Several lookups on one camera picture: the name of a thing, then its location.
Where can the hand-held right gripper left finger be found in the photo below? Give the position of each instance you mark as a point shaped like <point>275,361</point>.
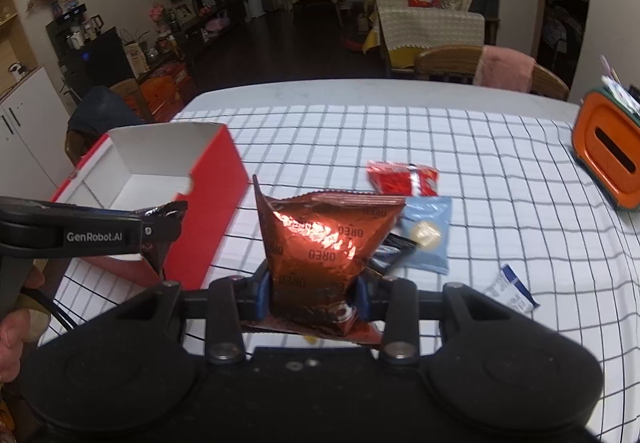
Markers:
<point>265,297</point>

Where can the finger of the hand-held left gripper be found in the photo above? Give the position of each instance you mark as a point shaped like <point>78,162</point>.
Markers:
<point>161,231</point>

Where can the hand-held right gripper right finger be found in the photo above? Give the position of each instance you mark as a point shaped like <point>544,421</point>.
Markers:
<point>361,301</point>

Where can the dark brown snack packet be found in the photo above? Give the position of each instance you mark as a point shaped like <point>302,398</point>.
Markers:
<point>160,259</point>

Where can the red cardboard box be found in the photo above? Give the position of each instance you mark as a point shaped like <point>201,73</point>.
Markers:
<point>145,173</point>

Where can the copper foil snack packet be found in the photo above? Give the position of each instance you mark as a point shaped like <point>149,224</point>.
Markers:
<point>310,253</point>

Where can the person's left hand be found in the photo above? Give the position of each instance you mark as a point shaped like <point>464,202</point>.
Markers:
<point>15,338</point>

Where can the black snack packet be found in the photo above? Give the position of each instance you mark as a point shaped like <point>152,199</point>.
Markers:
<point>397,248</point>

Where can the light blue snack packet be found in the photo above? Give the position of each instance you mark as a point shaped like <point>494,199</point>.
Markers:
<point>430,233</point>

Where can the white cabinet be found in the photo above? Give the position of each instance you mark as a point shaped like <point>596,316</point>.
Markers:
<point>25,133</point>

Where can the dark jacket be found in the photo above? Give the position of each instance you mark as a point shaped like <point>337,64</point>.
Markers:
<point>102,115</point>

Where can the red snack packet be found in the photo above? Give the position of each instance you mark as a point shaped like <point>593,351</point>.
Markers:
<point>400,178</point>

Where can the orange carton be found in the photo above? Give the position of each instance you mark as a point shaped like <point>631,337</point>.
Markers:
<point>167,90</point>

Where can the white and blue sachet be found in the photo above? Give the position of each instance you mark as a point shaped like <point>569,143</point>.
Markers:
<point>510,290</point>

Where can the black checked white tablecloth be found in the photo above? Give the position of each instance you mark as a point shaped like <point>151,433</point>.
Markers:
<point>500,223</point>

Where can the black appliance cabinet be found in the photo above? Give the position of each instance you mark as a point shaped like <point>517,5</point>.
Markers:
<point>95,58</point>

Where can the dark television console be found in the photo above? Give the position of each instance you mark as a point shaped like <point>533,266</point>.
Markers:
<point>210,25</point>

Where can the wooden chair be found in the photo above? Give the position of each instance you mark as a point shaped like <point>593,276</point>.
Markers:
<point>445,63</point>

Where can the pink towel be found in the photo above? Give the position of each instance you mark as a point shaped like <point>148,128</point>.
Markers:
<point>502,68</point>

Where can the orange tissue box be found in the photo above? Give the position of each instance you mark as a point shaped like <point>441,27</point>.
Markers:
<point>607,158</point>

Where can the sofa with cream cover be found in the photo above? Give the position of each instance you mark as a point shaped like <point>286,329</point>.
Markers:
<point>430,23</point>

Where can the wooden wall shelf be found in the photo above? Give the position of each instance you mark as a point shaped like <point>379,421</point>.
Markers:
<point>10,23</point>

